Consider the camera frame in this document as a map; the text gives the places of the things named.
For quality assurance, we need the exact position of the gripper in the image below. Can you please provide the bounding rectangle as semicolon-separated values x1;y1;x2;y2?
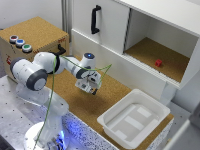
75;71;102;96

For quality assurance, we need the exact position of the white plastic box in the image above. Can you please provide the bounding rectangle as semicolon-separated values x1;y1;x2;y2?
96;88;172;150

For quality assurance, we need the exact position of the wooden drawer box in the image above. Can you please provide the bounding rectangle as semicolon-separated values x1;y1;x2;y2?
0;16;71;84

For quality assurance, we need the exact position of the white sliding door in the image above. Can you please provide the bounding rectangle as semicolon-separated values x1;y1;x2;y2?
72;0;131;56

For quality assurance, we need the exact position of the green button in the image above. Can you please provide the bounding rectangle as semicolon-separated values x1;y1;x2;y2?
21;43;33;54

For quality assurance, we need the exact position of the pink block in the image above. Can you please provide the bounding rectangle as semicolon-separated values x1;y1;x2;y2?
154;59;164;68

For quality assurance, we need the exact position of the blue button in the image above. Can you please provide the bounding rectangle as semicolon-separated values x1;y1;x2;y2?
15;38;26;48

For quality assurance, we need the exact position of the red button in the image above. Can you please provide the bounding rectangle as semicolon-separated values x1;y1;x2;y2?
9;34;19;44

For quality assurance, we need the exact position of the white cabinet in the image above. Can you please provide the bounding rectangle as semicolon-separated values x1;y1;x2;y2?
70;0;200;108

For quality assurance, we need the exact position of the green cable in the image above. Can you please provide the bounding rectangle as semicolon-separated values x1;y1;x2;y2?
32;55;113;150

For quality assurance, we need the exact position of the black drawer handle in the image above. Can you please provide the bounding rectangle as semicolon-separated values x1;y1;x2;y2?
56;43;67;56

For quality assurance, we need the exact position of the black door handle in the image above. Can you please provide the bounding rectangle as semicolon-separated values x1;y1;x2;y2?
90;4;102;35

